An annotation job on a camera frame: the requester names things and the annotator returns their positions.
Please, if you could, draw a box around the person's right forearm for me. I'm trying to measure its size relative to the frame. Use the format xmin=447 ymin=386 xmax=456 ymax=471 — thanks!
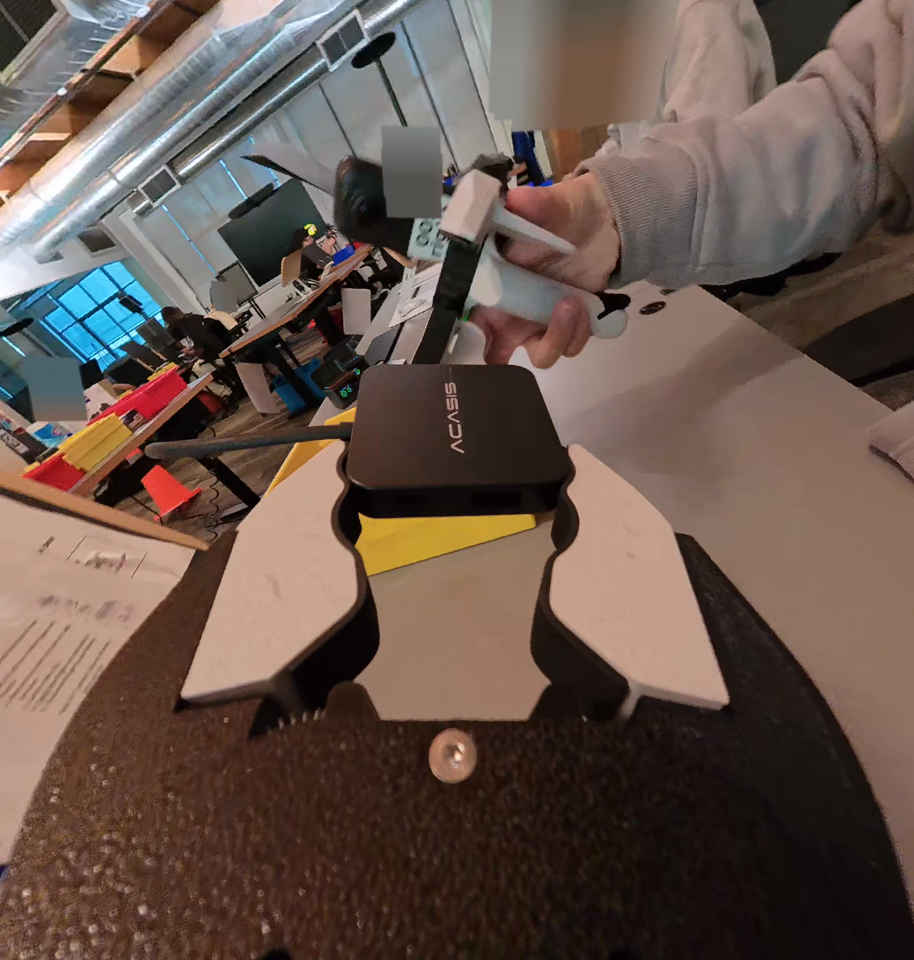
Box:
xmin=575 ymin=0 xmax=914 ymax=295

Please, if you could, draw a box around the blue plastic crate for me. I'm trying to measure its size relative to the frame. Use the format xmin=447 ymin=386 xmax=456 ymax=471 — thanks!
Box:
xmin=272 ymin=366 xmax=317 ymax=415

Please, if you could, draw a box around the silver ventilation duct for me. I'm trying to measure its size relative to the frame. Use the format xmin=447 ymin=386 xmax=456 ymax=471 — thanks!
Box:
xmin=0 ymin=0 xmax=368 ymax=260
xmin=33 ymin=0 xmax=458 ymax=260

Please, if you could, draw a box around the person's right hand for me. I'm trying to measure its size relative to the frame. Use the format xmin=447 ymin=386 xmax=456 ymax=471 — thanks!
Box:
xmin=466 ymin=174 xmax=624 ymax=370

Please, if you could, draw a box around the black charger with green display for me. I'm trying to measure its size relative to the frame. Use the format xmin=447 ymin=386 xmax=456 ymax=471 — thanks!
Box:
xmin=310 ymin=358 xmax=365 ymax=411

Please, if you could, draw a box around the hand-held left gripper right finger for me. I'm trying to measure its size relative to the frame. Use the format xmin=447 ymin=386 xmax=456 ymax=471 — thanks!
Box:
xmin=532 ymin=444 xmax=731 ymax=721

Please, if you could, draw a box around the person's grey hoodie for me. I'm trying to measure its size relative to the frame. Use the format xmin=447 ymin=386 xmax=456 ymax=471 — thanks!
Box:
xmin=868 ymin=388 xmax=914 ymax=502

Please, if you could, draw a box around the blue-lit window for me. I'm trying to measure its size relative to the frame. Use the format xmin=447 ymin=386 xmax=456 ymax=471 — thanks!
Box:
xmin=0 ymin=261 xmax=140 ymax=399

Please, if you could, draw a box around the red storage tray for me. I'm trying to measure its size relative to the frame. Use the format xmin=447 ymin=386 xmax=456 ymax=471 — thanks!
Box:
xmin=118 ymin=371 xmax=189 ymax=423
xmin=23 ymin=452 xmax=84 ymax=494

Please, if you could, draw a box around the long wooden desk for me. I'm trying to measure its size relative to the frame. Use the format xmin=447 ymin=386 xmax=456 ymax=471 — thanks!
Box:
xmin=220 ymin=247 xmax=375 ymax=376

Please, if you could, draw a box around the thin black hub cable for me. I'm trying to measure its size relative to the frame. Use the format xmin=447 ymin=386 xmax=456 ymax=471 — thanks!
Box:
xmin=143 ymin=422 xmax=355 ymax=460

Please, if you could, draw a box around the orange traffic cone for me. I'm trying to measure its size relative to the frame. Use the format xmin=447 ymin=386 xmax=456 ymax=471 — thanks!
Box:
xmin=140 ymin=463 xmax=204 ymax=524

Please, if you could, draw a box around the yellow plastic bin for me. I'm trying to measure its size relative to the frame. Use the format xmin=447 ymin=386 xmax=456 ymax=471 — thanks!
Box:
xmin=264 ymin=437 xmax=538 ymax=577

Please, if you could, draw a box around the black wall monitor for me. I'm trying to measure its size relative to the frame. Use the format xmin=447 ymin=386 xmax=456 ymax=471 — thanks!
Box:
xmin=217 ymin=178 xmax=347 ymax=288

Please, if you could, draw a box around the black usb hub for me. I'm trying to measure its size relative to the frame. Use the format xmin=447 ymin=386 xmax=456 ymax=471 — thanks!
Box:
xmin=344 ymin=363 xmax=575 ymax=519

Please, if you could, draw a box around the yellow storage tray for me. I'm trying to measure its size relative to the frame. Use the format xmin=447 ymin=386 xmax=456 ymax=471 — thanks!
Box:
xmin=58 ymin=412 xmax=137 ymax=471

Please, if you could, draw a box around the black pole with disc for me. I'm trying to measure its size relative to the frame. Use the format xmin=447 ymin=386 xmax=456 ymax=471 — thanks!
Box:
xmin=350 ymin=31 xmax=410 ymax=129

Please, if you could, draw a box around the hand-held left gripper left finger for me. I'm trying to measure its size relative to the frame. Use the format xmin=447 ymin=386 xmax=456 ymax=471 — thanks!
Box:
xmin=175 ymin=446 xmax=383 ymax=714

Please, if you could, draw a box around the printed paper sheet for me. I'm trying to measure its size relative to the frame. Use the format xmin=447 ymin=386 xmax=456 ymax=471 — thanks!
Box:
xmin=0 ymin=480 xmax=203 ymax=901

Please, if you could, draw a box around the white leaning board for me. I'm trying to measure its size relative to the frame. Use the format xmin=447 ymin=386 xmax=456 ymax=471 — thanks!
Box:
xmin=235 ymin=360 xmax=279 ymax=418

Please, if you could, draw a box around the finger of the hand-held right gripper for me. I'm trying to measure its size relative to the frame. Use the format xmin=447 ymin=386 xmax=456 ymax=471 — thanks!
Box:
xmin=414 ymin=238 xmax=474 ymax=370

